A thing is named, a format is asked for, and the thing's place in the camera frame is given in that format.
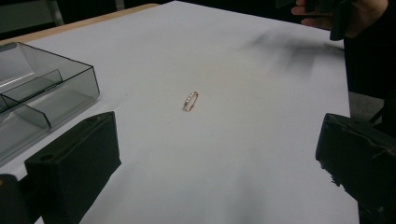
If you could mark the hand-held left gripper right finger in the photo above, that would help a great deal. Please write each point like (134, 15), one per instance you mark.
(358, 158)

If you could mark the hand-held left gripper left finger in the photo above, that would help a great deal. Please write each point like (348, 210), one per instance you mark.
(74, 165)

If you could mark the clear grey plastic organizer box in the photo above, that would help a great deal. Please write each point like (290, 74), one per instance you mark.
(37, 93)

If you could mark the metal stand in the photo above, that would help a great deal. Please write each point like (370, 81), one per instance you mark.
(56, 12)

